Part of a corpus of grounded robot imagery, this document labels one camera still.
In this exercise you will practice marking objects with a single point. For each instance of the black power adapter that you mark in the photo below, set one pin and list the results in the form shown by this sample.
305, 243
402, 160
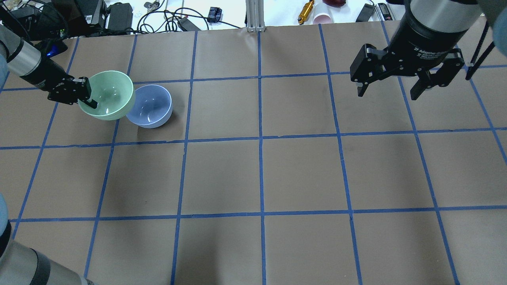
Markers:
120, 16

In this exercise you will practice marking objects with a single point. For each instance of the green bowl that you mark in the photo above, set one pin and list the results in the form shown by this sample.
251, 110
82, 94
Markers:
114, 93

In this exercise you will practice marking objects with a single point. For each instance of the blue bowl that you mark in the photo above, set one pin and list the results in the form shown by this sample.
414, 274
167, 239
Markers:
152, 107

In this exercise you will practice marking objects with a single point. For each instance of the gold cylindrical tool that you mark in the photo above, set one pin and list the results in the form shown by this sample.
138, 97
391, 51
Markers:
305, 12

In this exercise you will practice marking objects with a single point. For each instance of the small blue black device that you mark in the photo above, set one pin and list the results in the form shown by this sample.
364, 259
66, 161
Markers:
214, 15

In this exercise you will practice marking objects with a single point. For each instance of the aluminium frame post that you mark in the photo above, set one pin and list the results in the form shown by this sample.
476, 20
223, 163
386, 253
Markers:
255, 16

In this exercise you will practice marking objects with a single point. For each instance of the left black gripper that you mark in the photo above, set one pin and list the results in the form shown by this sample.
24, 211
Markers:
44, 75

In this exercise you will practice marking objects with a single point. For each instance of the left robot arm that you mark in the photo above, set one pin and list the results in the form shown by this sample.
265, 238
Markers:
21, 265

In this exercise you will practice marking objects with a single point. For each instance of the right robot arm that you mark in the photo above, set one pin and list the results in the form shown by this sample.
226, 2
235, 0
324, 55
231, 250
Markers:
457, 15

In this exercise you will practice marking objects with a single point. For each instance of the red mango fruit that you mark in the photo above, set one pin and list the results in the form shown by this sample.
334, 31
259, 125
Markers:
335, 3

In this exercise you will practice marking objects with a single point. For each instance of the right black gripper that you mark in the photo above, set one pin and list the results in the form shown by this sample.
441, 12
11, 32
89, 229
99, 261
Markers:
423, 41

